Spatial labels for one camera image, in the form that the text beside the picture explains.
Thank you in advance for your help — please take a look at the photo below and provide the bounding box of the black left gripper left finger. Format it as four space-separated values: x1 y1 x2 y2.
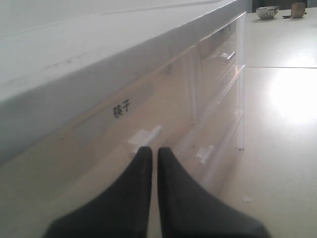
44 147 153 238

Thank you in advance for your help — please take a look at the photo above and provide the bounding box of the white translucent drawer cabinet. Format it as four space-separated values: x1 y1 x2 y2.
0 0 247 199

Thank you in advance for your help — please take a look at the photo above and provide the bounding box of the metal bowl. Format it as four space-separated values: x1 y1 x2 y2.
256 6 279 20

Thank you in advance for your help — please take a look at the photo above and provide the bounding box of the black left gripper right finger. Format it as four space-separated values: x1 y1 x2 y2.
158 147 271 238

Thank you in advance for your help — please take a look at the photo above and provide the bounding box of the brown cup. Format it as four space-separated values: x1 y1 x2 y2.
291 2 306 18

